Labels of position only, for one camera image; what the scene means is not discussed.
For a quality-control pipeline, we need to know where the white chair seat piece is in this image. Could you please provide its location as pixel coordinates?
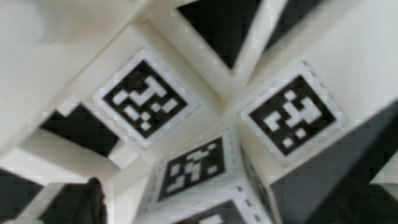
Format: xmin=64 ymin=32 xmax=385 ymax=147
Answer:
xmin=0 ymin=23 xmax=222 ymax=224

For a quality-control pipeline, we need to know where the white chair back piece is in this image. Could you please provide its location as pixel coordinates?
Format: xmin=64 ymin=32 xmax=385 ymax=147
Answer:
xmin=0 ymin=0 xmax=398 ymax=180

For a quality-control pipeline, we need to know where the white tagged cube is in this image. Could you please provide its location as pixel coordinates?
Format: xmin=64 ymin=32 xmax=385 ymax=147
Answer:
xmin=133 ymin=128 xmax=275 ymax=224

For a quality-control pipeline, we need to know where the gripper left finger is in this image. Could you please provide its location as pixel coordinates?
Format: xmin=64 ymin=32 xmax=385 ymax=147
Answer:
xmin=10 ymin=177 xmax=110 ymax=224

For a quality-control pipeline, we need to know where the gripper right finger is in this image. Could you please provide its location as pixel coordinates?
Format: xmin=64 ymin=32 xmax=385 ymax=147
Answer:
xmin=332 ymin=181 xmax=398 ymax=224

